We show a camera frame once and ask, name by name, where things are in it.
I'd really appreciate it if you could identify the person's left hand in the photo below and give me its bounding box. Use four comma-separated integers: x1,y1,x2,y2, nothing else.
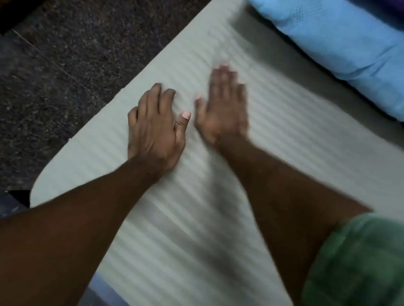
118,79,196,179

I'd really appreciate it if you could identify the person's right hand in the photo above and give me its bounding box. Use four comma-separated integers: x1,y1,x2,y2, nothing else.
187,61,260,154

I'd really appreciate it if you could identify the person's right forearm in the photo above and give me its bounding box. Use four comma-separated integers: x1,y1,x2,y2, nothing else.
187,132,382,306

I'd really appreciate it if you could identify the light blue pillow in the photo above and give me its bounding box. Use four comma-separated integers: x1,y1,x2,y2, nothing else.
215,0,404,155

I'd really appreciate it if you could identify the white striped bed sheet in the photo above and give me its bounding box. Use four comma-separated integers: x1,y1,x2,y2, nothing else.
11,0,404,306

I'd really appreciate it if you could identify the person's left forearm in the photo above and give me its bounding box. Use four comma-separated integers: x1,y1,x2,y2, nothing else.
0,133,170,306

